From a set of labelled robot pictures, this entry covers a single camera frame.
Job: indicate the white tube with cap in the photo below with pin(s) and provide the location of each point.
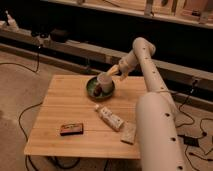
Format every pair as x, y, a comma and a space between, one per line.
111, 119

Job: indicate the white spray bottle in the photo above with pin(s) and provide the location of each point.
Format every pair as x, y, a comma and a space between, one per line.
12, 22

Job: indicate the dark round object on ledge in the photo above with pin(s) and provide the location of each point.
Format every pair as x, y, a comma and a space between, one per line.
59, 35

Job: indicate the black power adapter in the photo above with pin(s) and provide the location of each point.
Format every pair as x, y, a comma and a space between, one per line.
191, 141

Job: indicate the brown food piece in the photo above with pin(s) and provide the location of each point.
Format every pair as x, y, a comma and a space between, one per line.
97, 90

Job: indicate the dark red flat box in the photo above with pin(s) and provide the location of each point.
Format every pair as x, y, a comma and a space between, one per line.
71, 129

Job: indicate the green ceramic bowl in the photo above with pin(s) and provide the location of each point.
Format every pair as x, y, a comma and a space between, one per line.
90, 88

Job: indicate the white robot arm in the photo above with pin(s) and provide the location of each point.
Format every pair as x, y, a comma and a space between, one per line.
159, 146

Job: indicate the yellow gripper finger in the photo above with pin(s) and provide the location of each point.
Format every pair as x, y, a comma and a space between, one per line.
123, 76
113, 70

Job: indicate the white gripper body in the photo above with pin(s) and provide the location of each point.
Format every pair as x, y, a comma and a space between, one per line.
127, 64

